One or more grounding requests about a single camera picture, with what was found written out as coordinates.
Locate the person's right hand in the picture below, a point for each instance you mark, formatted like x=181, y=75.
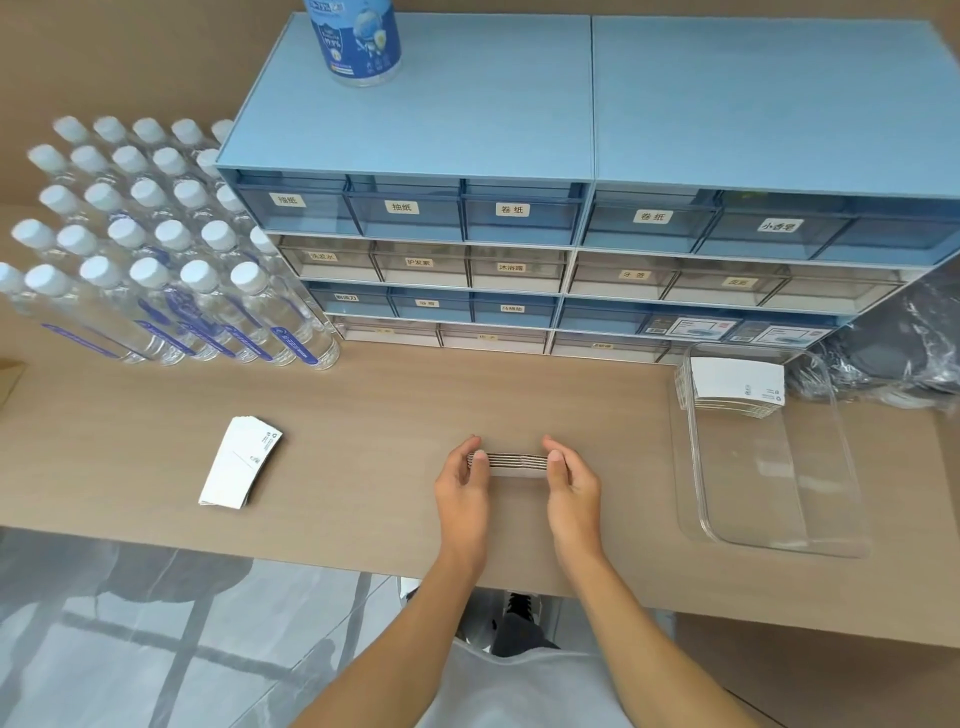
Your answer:
x=576, y=510

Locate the dark items in plastic wrap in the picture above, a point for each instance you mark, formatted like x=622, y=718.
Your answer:
x=892, y=352

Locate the person's black white shoe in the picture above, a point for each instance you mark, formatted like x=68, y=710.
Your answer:
x=523, y=604

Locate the blue labelled clear canister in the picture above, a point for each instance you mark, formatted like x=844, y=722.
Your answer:
x=356, y=37

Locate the person's right forearm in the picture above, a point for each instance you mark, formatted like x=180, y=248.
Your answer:
x=637, y=645

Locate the white paper sleeve pile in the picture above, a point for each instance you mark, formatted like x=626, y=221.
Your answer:
x=241, y=461

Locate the person's white shirt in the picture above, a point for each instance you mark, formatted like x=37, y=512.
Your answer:
x=525, y=690

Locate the group of clear water bottles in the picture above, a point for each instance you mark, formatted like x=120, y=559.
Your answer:
x=165, y=255

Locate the white paper sleeve bundle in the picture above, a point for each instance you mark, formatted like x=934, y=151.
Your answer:
x=739, y=384

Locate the person's left thumb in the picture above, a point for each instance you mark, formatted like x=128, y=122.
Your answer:
x=480, y=466

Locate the person's dark trouser leg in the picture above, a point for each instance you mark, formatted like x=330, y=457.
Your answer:
x=521, y=637

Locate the person's left forearm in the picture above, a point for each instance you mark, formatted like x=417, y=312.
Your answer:
x=405, y=645

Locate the blue drawer cabinet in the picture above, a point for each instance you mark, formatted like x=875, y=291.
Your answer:
x=765, y=105
x=420, y=97

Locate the person's right thumb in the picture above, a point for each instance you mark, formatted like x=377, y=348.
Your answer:
x=559, y=469

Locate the clear plastic tray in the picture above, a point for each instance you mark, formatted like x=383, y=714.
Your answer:
x=772, y=480

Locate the stack of paper sleeves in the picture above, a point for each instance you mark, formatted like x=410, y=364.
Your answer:
x=517, y=464

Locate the person's left hand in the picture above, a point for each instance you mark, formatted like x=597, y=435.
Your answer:
x=461, y=510

